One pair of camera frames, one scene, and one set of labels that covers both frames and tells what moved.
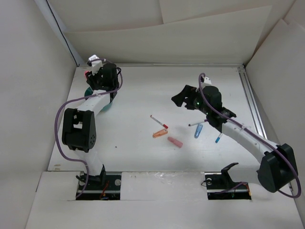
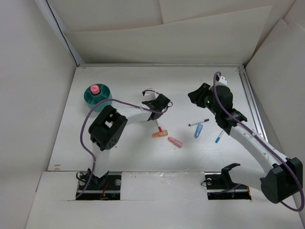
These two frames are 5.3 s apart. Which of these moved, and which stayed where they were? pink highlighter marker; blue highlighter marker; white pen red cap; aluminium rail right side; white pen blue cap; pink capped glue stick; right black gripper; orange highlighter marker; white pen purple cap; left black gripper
Moved: left black gripper; pink capped glue stick; white pen red cap; right black gripper
Stayed: orange highlighter marker; white pen blue cap; pink highlighter marker; aluminium rail right side; white pen purple cap; blue highlighter marker
